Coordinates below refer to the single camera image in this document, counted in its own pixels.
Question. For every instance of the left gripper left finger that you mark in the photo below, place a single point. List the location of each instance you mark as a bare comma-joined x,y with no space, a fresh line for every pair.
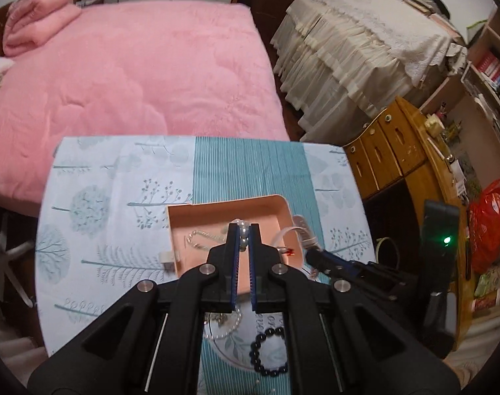
222,291

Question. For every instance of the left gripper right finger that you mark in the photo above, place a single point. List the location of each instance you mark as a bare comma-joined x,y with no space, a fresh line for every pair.
266,293

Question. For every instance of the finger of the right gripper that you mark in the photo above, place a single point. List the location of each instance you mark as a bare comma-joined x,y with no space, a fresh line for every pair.
329,264

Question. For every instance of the beige strap smart watch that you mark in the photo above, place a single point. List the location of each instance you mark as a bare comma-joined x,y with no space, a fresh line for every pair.
303,233

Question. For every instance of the round green rimmed stool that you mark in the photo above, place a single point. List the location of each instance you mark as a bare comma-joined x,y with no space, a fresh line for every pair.
387,253

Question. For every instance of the red plastic bag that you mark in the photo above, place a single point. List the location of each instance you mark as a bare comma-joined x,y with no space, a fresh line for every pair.
484,228

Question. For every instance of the wooden drawer desk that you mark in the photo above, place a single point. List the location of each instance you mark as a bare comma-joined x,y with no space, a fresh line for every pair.
408,192

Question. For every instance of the teal leaf print tablecloth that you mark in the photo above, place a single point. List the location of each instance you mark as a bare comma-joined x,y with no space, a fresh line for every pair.
118,210

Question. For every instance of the cream lace cloth cover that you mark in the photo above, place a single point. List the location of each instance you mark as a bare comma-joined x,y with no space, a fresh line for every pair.
341,62

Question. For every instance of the white bookshelf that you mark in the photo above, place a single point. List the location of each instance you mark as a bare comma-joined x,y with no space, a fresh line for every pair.
481,78

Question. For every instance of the pink bed blanket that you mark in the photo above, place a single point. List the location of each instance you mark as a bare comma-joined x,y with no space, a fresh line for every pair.
153,67

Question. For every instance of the folded pink quilt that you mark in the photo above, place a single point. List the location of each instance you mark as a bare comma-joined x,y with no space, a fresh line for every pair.
31,23

